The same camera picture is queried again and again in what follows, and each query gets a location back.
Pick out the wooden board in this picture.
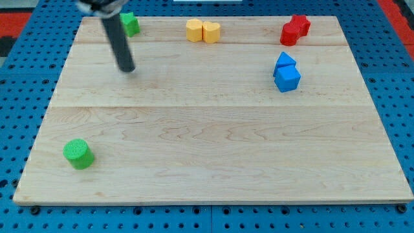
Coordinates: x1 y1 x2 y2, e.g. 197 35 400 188
14 16 413 206

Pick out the green star block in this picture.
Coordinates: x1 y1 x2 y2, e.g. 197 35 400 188
120 12 140 38

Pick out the red cylinder block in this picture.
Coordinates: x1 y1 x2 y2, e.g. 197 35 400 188
280 23 300 46

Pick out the green cylinder block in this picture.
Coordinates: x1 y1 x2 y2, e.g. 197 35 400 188
63 139 94 170

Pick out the yellow heart block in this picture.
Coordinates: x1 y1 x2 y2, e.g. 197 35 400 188
202 21 221 43

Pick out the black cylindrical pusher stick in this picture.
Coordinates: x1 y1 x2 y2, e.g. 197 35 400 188
101 14 135 72

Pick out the blue cube block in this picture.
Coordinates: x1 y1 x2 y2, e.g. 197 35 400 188
274 65 301 93

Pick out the red star block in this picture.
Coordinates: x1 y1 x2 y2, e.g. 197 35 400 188
290 14 311 37

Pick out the blue triangle block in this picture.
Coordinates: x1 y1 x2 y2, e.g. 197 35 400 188
273 52 296 77

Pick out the yellow hexagon block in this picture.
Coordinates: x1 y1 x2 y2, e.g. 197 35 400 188
186 18 203 42

